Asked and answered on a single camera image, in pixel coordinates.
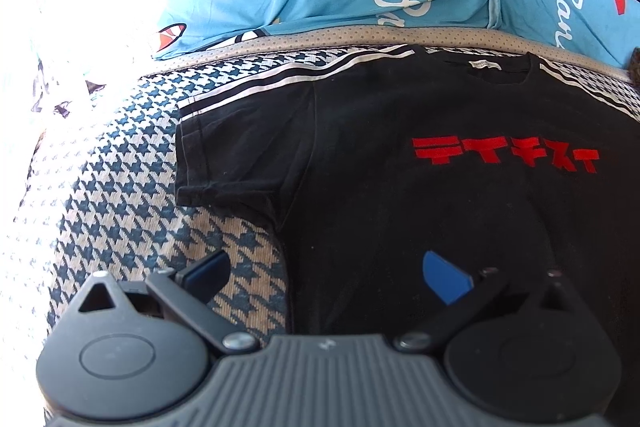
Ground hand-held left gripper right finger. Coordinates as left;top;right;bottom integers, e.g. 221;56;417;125
393;250;592;353

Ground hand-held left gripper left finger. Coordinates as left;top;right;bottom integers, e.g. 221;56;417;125
65;250;260;354

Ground black t-shirt with red print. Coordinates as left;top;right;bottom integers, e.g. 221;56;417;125
175;46;640;408

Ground houndstooth mat with beige border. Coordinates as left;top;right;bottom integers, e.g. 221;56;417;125
15;24;640;338

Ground white printed bed sheet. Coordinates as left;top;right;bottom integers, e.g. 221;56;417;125
0;0;167;218

